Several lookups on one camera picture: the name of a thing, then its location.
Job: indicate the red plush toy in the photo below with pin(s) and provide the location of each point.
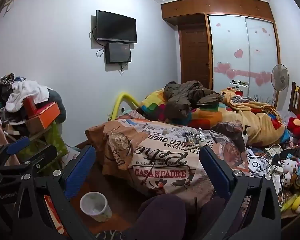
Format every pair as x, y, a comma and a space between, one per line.
298, 125

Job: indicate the red box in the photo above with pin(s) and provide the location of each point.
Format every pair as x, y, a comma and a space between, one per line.
30, 106

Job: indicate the orange cardboard box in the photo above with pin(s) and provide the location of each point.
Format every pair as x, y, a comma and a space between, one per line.
45, 118

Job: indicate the white plush toy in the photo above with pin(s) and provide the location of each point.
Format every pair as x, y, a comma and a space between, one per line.
290, 166

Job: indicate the white plastic cup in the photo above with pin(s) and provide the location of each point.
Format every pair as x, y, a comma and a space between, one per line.
93, 206

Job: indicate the pile of dark clothes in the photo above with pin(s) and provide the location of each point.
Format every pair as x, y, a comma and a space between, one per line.
0, 95

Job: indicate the person's leg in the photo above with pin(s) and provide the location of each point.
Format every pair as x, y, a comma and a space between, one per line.
160, 217

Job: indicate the green patterned bag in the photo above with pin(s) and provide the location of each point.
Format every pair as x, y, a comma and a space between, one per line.
55, 140

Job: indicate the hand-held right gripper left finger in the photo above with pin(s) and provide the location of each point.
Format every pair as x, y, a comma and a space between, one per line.
80, 172

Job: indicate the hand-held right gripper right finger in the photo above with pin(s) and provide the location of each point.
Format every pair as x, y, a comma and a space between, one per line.
215, 172

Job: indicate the dark grey cloth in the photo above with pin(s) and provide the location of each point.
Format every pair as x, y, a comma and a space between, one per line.
58, 105

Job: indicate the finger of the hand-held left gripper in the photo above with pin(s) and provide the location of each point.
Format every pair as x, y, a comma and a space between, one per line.
42, 154
17, 146

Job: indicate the small black wall monitor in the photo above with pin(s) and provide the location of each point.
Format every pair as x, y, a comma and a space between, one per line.
117, 52

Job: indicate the yellow foam tube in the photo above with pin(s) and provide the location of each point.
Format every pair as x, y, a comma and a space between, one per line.
120, 100

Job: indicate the wooden wardrobe with white doors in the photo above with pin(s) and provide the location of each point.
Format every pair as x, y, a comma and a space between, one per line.
237, 37

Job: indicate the dark patterned cloth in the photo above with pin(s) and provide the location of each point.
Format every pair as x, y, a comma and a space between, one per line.
227, 131

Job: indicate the brown wooden door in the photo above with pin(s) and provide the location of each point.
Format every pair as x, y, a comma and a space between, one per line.
195, 55

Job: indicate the black wall television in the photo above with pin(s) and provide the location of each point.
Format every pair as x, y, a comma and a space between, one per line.
115, 26

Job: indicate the printed brown blanket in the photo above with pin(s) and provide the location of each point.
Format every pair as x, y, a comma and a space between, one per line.
165, 155

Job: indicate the brown padded jacket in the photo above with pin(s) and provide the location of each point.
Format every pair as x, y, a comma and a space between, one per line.
185, 95

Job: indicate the white cloth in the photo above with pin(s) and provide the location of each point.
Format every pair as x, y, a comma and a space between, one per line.
27, 88

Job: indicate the yellow plush toy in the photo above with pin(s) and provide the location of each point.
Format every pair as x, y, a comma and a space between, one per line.
293, 200

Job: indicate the white standing fan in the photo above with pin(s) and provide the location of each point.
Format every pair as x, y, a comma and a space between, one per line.
280, 76

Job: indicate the white pump bottle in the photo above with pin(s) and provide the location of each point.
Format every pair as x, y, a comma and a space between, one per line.
245, 137

